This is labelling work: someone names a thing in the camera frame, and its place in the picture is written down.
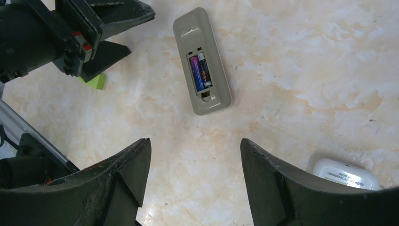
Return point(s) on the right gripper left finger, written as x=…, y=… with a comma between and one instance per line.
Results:
x=108, y=193

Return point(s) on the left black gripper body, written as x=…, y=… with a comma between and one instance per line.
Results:
x=31, y=37

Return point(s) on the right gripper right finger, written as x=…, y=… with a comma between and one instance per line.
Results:
x=281, y=194

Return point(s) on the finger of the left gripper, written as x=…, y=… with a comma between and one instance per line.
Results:
x=118, y=16
x=108, y=53

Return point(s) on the battery purple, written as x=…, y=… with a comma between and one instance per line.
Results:
x=197, y=74

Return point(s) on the white remote control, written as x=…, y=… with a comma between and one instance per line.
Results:
x=346, y=174
x=194, y=34

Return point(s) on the battery dark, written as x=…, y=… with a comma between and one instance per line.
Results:
x=204, y=70

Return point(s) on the white remote control upright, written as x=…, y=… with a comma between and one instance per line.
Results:
x=346, y=174

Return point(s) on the green block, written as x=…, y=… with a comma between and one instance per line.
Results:
x=97, y=83

